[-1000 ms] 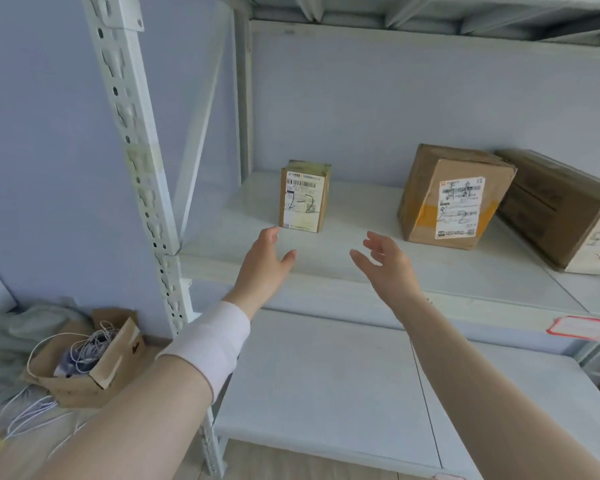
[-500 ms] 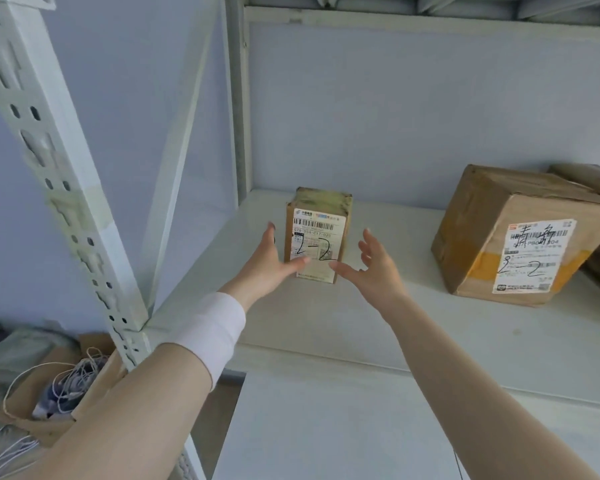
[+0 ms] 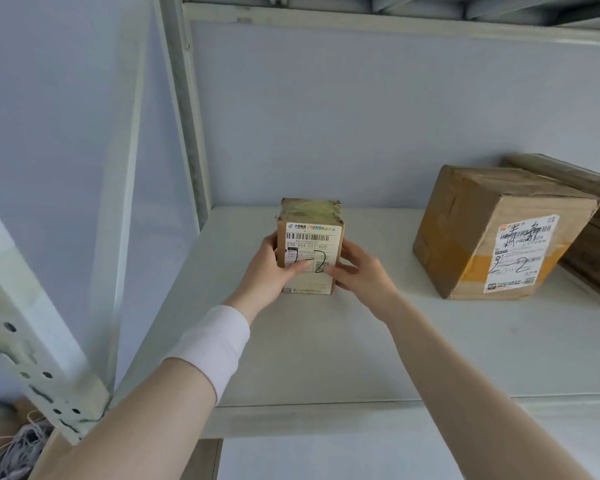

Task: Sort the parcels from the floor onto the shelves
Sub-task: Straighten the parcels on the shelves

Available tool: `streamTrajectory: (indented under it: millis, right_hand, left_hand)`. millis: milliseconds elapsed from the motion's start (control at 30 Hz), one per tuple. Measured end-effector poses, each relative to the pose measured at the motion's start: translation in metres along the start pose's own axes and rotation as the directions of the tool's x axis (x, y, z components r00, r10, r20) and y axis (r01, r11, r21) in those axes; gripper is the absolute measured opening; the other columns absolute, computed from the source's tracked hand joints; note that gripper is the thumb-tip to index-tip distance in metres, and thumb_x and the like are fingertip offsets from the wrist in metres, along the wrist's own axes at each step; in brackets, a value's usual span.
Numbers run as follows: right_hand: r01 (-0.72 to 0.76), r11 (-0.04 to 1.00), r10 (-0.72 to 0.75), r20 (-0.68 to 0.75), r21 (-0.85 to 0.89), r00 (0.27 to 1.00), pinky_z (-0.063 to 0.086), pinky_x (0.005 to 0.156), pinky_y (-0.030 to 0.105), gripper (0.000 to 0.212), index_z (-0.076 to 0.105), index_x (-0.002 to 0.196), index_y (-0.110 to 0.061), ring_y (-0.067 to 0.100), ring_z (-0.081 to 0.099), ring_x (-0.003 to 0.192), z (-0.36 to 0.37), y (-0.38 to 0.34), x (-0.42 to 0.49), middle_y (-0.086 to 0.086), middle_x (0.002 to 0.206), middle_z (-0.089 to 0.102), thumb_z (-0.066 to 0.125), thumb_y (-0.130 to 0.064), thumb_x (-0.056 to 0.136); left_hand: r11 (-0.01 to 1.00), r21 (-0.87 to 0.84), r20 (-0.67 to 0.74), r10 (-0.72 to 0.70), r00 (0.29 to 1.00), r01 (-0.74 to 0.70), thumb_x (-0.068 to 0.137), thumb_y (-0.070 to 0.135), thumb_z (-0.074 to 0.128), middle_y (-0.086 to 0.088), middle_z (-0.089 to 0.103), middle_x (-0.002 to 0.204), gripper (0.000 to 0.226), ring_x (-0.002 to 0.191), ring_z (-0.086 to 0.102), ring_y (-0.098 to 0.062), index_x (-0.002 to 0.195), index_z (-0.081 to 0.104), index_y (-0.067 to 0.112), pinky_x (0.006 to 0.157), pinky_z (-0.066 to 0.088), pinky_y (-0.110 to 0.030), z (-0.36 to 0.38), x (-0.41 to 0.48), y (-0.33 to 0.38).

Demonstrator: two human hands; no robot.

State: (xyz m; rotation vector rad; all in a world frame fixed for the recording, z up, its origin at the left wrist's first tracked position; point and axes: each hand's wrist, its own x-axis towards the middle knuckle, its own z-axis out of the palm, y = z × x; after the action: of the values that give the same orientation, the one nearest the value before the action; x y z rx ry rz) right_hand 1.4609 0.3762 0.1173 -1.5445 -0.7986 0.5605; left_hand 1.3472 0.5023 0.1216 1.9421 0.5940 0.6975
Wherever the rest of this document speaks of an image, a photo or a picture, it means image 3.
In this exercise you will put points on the person's right forearm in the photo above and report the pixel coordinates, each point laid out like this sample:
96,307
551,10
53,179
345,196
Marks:
470,404

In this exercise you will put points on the white metal shelf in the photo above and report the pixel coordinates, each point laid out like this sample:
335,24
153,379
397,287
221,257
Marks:
305,354

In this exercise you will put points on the long brown box 2-2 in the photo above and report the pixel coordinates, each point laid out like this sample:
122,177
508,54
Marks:
595,254

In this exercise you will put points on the brown box yellow tape 2-2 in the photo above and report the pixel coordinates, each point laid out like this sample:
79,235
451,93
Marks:
455,229

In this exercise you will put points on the person's left forearm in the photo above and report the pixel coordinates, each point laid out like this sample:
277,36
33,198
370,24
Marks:
140,419

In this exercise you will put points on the person's left hand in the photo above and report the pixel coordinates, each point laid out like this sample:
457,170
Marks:
265,279

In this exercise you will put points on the open cardboard box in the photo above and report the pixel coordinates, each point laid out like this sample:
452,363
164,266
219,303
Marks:
45,459

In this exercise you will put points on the white wristband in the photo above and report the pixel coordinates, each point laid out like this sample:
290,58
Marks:
210,344

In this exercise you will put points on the small yellow-taped box marked 2-2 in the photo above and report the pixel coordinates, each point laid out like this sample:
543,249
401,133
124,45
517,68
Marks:
310,212

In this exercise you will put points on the person's right hand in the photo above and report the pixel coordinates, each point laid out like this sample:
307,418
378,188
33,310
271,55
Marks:
370,284

